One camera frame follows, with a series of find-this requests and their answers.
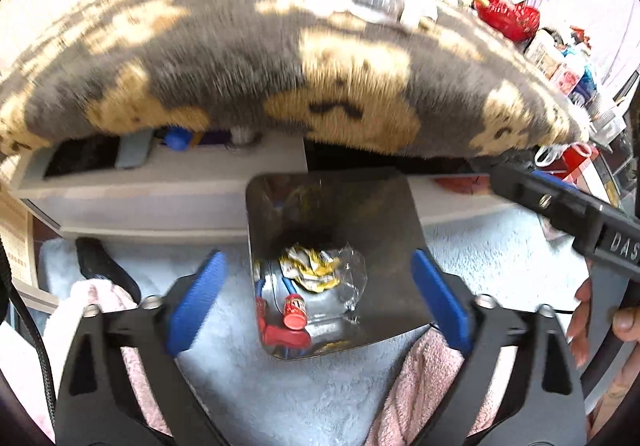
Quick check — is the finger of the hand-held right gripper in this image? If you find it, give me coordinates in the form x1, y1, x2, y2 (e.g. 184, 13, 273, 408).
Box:
490, 163, 601, 247

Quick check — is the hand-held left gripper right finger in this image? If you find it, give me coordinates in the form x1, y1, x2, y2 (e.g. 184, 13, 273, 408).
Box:
410, 249, 588, 446

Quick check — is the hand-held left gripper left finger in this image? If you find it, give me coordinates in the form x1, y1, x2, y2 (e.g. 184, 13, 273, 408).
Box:
55, 250, 231, 446

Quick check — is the square metal bin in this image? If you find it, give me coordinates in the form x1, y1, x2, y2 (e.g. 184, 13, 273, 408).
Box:
245, 170, 436, 361

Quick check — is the person's right hand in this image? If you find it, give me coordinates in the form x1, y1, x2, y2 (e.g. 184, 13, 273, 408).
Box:
566, 276, 640, 368

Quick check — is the pink fluffy cloth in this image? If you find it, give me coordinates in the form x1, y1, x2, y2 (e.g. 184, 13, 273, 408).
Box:
0, 279, 171, 442
365, 326, 506, 446

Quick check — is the red plastic piece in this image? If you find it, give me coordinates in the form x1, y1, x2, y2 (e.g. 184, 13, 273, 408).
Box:
257, 296, 311, 352

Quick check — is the clear plastic wrapper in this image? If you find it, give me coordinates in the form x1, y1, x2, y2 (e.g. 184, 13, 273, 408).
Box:
320, 246, 368, 322

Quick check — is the red capped tube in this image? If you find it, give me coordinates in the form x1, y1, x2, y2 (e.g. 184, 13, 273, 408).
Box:
282, 293, 308, 329

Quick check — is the black cloth item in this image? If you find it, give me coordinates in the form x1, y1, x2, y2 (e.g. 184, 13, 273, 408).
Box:
75, 237, 142, 303

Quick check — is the crumpled yellow white wrapper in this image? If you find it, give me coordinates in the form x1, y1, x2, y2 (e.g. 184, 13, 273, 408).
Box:
280, 243, 341, 294

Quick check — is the red white box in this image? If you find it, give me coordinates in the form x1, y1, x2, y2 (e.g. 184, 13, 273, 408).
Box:
555, 61, 583, 94

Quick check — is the blue packet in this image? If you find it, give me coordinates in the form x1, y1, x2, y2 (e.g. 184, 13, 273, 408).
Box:
575, 51, 601, 97

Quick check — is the light blue fluffy rug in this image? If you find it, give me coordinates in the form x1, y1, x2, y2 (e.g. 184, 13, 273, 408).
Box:
37, 211, 631, 446

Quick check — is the white jar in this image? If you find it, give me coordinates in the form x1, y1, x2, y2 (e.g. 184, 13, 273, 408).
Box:
525, 29, 566, 77

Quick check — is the grey flat item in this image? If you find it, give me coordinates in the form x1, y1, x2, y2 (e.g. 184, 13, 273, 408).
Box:
117, 131, 153, 169

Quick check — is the blue ball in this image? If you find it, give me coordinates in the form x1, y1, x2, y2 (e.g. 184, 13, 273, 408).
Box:
165, 126, 193, 152

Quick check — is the red plastic bag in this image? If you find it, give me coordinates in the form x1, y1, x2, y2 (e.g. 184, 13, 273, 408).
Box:
475, 0, 541, 42

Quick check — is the black flat item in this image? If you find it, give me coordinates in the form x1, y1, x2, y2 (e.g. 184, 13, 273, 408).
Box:
45, 136, 121, 177

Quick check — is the printed paper box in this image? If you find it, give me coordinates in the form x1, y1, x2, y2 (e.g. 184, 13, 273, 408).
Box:
0, 191, 38, 287

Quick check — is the grey and tan plush cushion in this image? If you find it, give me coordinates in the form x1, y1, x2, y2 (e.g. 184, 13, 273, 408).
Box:
0, 0, 591, 162

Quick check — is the black cable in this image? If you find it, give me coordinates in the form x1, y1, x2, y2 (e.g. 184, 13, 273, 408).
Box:
0, 241, 57, 427

